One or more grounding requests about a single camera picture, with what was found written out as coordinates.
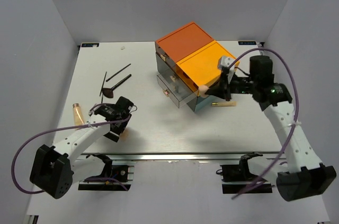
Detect aluminium rail lower left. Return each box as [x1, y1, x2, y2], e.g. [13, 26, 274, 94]
[23, 215, 39, 224]

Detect dark orange drawer box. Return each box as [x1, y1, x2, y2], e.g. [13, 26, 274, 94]
[155, 22, 214, 63]

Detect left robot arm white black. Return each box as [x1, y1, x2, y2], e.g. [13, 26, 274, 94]
[30, 96, 135, 199]

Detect long thin black stick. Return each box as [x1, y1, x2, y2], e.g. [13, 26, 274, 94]
[99, 71, 107, 103]

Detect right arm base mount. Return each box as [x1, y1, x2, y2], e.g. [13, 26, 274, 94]
[216, 152, 263, 194]

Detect teal drawer box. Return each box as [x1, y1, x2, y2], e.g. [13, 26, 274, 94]
[194, 95, 217, 113]

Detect dark grey drawer box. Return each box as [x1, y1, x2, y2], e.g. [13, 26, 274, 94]
[156, 55, 198, 112]

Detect blue label sticker right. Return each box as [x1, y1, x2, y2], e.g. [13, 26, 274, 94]
[238, 41, 257, 47]

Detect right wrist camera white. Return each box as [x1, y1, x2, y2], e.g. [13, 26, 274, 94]
[217, 56, 235, 70]

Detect clear drawer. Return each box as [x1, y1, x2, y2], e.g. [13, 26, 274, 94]
[157, 69, 198, 108]
[155, 43, 175, 73]

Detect peach tube rose cap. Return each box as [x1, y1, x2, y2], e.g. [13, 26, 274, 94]
[73, 103, 84, 126]

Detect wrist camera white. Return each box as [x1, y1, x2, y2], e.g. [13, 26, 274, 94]
[217, 56, 235, 70]
[88, 106, 97, 116]

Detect yellow drawer box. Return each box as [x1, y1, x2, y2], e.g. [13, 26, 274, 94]
[175, 41, 236, 96]

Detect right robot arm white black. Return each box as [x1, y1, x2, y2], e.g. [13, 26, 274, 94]
[206, 56, 337, 202]

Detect black brush brown bristles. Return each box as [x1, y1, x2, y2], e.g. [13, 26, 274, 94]
[102, 74, 132, 98]

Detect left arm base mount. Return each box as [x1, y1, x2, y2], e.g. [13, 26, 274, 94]
[78, 154, 135, 192]

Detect thin black makeup brush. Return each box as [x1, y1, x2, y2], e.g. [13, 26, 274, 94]
[105, 63, 131, 82]

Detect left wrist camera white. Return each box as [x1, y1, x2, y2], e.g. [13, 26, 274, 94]
[88, 106, 97, 116]

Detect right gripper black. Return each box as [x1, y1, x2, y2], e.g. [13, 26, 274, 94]
[204, 71, 257, 102]

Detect blue label sticker left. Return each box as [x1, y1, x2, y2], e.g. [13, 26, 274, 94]
[81, 43, 100, 48]

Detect beige tube gold cap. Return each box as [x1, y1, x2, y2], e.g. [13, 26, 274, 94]
[211, 101, 237, 107]

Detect blue label sticker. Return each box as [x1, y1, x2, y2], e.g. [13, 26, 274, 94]
[81, 43, 100, 48]
[238, 41, 257, 47]

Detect beige sponge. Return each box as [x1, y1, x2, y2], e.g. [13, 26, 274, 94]
[120, 129, 129, 140]
[199, 85, 209, 97]

